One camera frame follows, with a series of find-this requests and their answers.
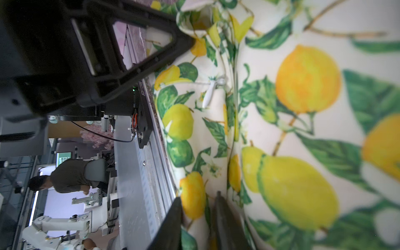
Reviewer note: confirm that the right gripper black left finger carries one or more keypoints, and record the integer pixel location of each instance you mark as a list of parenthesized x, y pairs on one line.
[(168, 237)]

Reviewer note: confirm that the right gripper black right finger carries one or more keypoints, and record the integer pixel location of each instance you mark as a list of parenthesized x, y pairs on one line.
[(229, 234)]

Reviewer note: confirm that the lemon print skirt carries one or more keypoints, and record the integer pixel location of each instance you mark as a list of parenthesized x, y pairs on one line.
[(290, 110)]

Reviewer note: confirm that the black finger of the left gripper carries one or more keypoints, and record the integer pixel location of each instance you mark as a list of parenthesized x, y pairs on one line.
[(115, 78)]

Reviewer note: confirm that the aluminium front rail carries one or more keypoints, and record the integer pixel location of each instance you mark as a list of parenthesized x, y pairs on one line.
[(145, 186)]

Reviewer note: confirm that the person in grey shirt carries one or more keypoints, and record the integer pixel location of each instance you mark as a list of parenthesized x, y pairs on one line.
[(70, 177)]

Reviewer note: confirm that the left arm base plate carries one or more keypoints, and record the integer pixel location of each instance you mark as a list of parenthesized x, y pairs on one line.
[(142, 121)]

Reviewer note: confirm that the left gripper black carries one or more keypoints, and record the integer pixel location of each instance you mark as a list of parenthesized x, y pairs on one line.
[(41, 59)]

